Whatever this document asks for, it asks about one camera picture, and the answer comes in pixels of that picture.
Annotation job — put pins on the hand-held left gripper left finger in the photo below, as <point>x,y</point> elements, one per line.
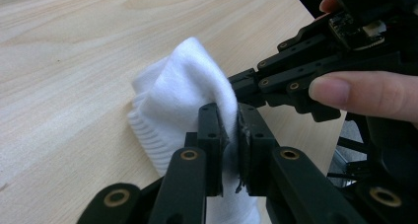
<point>210,145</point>

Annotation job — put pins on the white sock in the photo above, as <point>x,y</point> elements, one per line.
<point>177,86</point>

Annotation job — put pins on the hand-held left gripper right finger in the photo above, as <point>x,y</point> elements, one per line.
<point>256,151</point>

